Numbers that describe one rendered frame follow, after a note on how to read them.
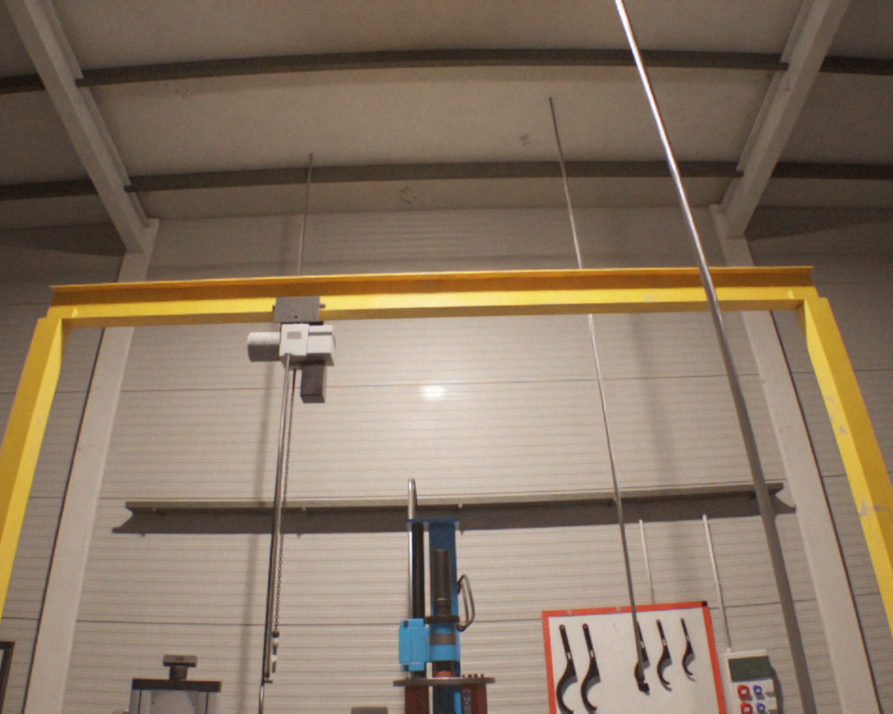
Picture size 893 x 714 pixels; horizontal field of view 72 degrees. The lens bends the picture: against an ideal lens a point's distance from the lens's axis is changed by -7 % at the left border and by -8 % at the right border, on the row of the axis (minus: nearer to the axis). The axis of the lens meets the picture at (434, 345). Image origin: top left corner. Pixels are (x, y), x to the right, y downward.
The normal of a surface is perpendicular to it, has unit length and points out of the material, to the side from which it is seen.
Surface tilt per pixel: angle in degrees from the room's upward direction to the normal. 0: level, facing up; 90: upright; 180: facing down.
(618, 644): 90
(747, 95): 174
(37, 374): 90
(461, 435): 90
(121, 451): 90
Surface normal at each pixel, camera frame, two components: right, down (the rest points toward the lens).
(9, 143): 0.03, 0.81
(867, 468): -0.01, -0.49
